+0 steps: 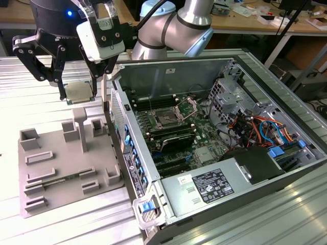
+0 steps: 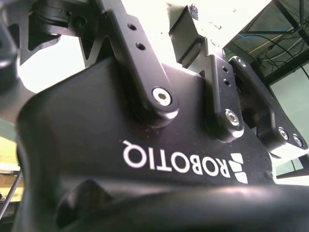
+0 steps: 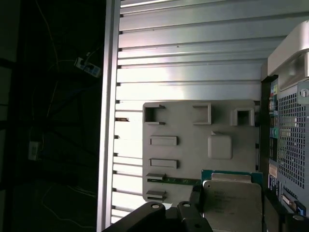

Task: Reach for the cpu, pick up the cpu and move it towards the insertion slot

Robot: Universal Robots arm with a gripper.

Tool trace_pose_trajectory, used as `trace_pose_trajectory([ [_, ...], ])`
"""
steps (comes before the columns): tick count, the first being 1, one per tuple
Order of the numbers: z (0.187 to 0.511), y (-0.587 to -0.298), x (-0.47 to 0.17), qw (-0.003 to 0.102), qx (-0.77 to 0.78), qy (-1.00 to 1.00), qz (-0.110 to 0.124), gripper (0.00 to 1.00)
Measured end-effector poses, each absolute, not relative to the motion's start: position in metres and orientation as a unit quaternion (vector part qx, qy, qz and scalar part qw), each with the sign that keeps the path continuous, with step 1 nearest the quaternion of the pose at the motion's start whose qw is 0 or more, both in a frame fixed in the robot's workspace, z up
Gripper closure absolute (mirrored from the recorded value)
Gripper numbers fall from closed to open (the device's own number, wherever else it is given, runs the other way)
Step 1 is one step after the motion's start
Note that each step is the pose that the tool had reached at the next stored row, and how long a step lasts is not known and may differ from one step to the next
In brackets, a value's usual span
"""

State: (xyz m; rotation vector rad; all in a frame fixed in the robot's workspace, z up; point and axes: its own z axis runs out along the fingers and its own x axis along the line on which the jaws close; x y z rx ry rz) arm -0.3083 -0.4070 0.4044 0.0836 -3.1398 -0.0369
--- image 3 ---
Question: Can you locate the white power strip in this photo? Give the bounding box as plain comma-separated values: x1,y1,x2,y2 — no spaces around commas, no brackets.
74,57,101,78

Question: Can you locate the small white wall adapter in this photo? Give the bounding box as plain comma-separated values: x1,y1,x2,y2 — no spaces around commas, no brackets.
28,141,41,160

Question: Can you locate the green RAM stick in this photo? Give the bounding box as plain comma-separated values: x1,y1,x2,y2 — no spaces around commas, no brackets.
147,177,202,186

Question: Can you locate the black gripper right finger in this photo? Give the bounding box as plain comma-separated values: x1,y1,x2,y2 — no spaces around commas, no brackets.
260,189,309,232

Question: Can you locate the silver CPU green substrate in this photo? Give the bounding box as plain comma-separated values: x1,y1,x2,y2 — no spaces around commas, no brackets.
201,169,264,227

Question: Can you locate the open PC case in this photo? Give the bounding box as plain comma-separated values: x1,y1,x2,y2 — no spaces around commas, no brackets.
260,20,309,218

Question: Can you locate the grey plastic parts rack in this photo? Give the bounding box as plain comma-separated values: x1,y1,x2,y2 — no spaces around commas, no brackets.
142,100,261,206

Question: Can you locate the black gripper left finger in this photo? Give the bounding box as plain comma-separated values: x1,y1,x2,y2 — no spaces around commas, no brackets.
101,185,211,232

